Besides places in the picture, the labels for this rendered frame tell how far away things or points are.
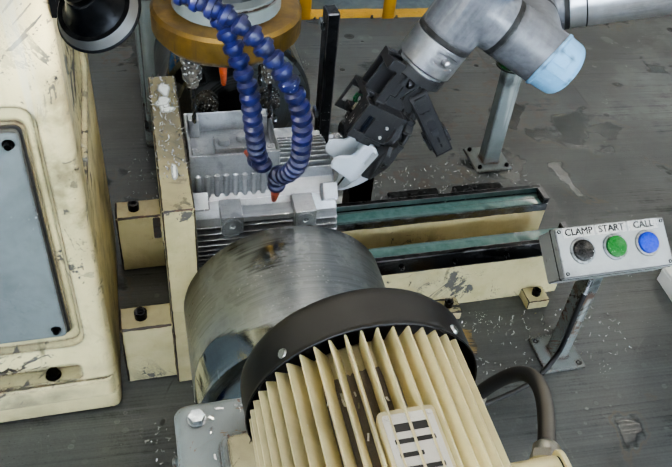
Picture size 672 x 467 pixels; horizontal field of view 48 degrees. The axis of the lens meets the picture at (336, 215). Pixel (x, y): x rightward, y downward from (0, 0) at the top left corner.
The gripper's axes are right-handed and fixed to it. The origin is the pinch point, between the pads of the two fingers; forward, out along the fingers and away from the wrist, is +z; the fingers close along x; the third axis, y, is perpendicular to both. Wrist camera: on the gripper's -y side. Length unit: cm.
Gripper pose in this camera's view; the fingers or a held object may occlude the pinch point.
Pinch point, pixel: (346, 182)
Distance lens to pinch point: 107.2
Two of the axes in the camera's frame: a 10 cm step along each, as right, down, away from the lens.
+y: -8.0, -2.8, -5.3
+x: 2.3, 6.7, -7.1
